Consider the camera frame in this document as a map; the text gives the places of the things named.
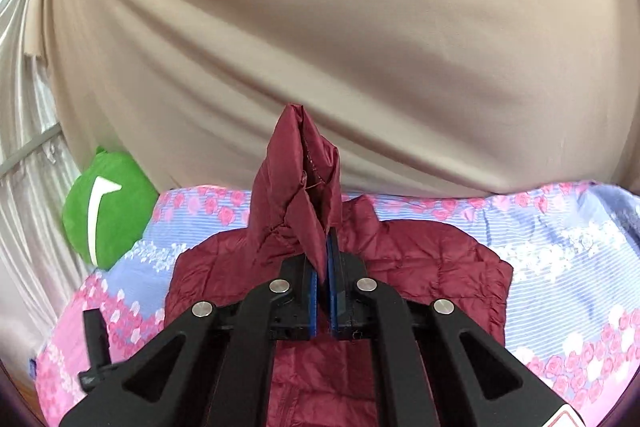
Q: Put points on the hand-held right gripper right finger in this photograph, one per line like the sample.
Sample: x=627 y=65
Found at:
x=332 y=287

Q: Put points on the pink blue floral bedsheet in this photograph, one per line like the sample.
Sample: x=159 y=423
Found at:
x=550 y=232

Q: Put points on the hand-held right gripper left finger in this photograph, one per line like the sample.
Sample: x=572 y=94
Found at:
x=313 y=302

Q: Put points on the silver satin curtain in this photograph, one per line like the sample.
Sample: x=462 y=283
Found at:
x=25 y=97

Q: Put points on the beige curtain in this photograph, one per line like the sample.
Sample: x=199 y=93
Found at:
x=300 y=32

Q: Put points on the grey metal bar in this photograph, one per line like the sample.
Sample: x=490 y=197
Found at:
x=30 y=153

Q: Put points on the green plush toy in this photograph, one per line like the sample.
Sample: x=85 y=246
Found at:
x=127 y=217

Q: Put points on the maroon puffer jacket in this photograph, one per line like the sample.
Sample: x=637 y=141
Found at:
x=425 y=267

